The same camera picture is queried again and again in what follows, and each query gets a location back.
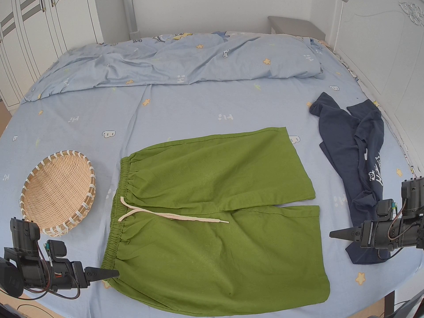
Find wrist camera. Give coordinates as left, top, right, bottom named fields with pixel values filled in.
left=45, top=240, right=67, bottom=261
left=376, top=199, right=396, bottom=219

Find dark blue garment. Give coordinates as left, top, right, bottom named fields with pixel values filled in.
left=309, top=91, right=391, bottom=265

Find round woven basket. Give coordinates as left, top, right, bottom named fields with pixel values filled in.
left=19, top=150, right=97, bottom=238

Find white cord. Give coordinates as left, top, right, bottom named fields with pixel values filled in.
left=333, top=0, right=345, bottom=50

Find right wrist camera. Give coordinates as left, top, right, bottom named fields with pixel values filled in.
left=376, top=199, right=396, bottom=219

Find bed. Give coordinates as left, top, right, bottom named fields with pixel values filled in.
left=0, top=0, right=424, bottom=318

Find white wardrobe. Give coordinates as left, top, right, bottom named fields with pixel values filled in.
left=0, top=0, right=105, bottom=112

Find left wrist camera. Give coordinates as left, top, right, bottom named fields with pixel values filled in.
left=45, top=240, right=67, bottom=261

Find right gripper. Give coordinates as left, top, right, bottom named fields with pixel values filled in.
left=359, top=219, right=404, bottom=249

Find pale blue quilt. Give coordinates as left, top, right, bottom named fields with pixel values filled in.
left=20, top=31, right=327, bottom=103

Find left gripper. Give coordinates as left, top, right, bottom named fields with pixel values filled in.
left=42, top=259, right=91, bottom=291

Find green shorts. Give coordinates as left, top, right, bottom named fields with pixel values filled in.
left=101, top=127, right=331, bottom=317

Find grey bedside table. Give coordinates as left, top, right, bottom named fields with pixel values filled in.
left=268, top=16, right=327, bottom=40

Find grey wall pipe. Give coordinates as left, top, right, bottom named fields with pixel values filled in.
left=120, top=0, right=138, bottom=35

